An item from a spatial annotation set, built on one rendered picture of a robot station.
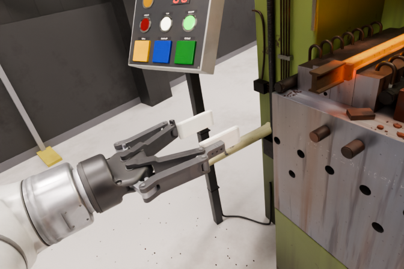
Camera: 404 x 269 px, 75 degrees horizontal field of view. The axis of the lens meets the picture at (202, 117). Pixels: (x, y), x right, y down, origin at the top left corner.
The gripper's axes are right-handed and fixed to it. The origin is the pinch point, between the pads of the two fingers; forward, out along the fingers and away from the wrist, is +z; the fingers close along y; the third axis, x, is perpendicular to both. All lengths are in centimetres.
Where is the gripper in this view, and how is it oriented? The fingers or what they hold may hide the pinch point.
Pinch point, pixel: (210, 131)
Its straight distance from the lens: 43.4
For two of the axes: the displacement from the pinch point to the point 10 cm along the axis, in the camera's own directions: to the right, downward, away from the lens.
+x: -1.5, -8.6, -4.8
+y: 5.2, 3.5, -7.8
